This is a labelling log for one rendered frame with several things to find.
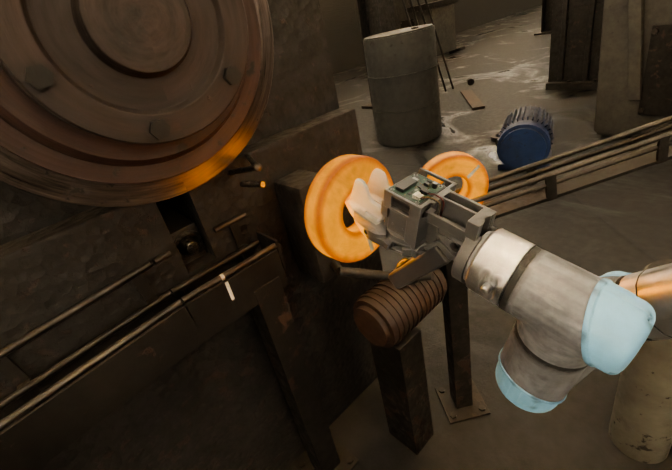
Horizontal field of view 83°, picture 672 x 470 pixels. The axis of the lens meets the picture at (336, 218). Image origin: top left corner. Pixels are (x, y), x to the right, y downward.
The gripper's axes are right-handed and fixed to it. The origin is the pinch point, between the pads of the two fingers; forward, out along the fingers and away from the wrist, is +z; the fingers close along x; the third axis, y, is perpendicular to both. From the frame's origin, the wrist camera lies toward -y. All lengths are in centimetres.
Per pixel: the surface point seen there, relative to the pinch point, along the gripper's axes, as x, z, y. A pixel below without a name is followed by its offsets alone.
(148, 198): 20.9, 21.3, -0.7
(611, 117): -261, 15, -72
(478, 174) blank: -35.7, -2.5, -10.6
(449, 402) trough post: -29, -15, -82
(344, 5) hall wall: -617, 622, -116
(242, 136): 3.4, 22.3, 2.9
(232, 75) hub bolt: 6.7, 16.0, 15.1
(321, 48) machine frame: -30, 39, 8
